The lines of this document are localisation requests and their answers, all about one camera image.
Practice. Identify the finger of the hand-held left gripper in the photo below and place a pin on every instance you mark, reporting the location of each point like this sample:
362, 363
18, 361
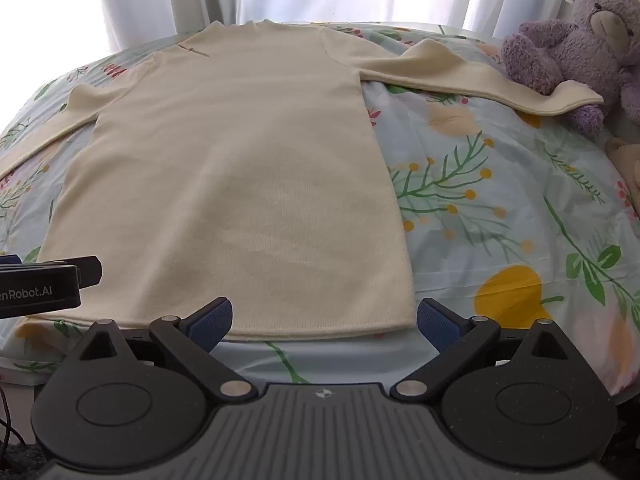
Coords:
90, 270
7, 259

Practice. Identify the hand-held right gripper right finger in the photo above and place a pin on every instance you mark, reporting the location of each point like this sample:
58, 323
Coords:
439, 326

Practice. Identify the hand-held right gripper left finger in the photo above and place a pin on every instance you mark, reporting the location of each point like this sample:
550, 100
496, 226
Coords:
210, 322

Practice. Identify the cream knit sweater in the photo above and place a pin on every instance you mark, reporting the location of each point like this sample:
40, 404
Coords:
240, 160

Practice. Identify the floral bed sheet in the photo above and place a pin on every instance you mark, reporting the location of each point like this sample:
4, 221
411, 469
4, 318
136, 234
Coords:
500, 185

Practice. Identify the beige plush toy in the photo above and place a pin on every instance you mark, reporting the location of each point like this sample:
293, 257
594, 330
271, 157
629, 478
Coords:
625, 160

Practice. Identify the purple teddy bear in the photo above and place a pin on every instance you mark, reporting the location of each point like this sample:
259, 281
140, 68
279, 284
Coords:
560, 45

